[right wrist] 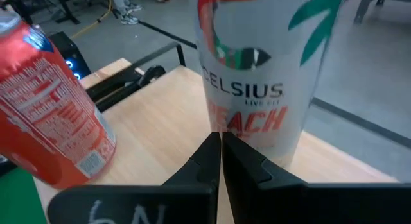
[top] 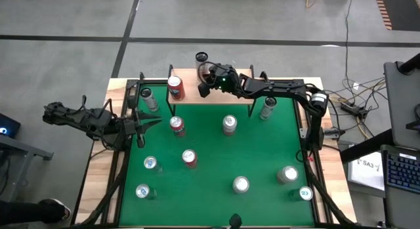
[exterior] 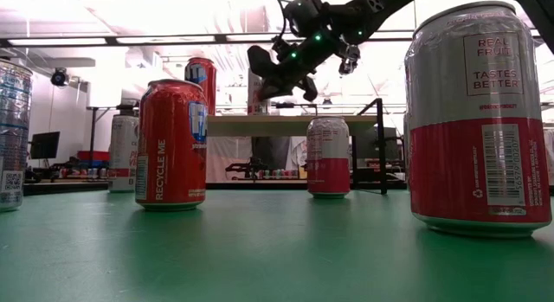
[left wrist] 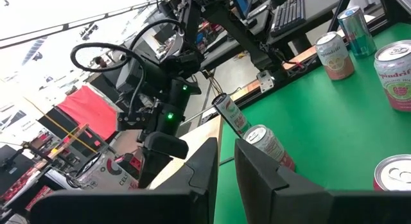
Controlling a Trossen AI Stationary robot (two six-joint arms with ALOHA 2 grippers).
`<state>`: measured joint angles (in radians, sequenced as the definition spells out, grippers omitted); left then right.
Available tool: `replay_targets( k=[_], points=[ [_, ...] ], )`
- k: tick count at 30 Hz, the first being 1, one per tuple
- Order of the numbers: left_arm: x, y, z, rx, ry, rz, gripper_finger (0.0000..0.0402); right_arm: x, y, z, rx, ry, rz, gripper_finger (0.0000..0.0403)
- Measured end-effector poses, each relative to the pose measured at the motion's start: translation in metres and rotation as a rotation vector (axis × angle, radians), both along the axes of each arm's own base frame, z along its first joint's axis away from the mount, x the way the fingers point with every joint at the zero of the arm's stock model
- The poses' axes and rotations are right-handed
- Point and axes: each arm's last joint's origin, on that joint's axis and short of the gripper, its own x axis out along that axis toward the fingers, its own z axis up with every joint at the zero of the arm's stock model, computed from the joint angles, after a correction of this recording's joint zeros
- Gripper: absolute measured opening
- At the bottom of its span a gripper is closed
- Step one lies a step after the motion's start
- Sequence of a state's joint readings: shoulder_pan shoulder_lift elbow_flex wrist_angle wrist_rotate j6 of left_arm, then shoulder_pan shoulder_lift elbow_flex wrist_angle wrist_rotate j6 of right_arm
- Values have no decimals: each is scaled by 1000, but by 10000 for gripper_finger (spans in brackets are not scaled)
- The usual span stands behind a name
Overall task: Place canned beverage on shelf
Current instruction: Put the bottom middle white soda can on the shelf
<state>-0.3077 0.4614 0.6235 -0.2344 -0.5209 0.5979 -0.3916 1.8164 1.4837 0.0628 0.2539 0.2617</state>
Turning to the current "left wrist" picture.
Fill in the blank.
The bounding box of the grey keyboard tray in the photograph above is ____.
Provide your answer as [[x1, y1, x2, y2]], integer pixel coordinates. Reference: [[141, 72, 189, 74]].
[[266, 0, 343, 45]]

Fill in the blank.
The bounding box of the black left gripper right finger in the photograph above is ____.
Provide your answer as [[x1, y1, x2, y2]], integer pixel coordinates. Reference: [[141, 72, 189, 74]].
[[234, 138, 411, 224]]

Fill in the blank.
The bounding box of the black right camera cable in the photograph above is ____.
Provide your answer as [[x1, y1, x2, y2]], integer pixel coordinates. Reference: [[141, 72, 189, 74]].
[[69, 18, 186, 122]]

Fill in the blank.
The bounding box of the wooden shelf black metal frame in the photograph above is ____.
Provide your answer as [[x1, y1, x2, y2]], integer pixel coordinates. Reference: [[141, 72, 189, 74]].
[[137, 116, 237, 190]]

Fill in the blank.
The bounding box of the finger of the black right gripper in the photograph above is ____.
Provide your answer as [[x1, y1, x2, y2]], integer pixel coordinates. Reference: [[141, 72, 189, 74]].
[[137, 147, 176, 189], [143, 131, 189, 160]]

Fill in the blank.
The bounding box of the black background monitor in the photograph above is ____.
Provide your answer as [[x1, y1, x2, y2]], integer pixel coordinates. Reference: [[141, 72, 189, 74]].
[[0, 145, 36, 196]]

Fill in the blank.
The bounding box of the person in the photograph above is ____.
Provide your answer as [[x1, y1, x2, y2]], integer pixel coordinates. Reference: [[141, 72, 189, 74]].
[[94, 56, 109, 69]]

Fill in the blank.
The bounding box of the red Fanta can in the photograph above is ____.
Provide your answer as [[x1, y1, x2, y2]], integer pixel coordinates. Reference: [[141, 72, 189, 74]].
[[372, 154, 411, 191]]

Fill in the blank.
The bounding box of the computer monitor blue screen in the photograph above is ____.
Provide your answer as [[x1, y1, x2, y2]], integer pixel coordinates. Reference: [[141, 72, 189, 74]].
[[229, 0, 256, 19]]

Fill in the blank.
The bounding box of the black aluminium table frame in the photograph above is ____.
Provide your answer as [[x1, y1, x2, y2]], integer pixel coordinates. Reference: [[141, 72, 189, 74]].
[[179, 0, 411, 128]]

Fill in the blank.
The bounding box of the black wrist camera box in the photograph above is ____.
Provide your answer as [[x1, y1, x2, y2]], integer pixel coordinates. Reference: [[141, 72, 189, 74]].
[[115, 55, 152, 93]]

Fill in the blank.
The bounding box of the white red Spindrift can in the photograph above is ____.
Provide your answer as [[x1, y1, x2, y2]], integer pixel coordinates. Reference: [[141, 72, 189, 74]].
[[243, 124, 296, 172], [374, 40, 411, 112]]

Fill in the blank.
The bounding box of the silver mounting bracket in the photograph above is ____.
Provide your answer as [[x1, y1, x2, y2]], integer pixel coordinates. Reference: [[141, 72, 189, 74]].
[[256, 69, 275, 93]]

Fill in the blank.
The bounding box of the black backlit keyboard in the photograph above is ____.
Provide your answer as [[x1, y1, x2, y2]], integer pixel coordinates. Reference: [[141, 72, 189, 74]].
[[269, 0, 308, 38]]

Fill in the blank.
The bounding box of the white orange Spindrift can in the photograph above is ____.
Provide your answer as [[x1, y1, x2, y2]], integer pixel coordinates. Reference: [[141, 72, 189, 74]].
[[314, 31, 356, 81]]

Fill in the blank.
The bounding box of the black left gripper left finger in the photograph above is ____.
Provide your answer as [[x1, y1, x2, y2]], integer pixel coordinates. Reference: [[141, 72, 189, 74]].
[[30, 137, 220, 224]]

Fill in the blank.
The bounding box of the blue silver Red Bull can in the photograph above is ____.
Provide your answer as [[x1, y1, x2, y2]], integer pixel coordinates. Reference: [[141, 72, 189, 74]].
[[337, 5, 378, 59]]

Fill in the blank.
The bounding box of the red fabric panel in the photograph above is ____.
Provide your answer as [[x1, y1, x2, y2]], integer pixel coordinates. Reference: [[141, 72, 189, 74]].
[[56, 85, 118, 141]]

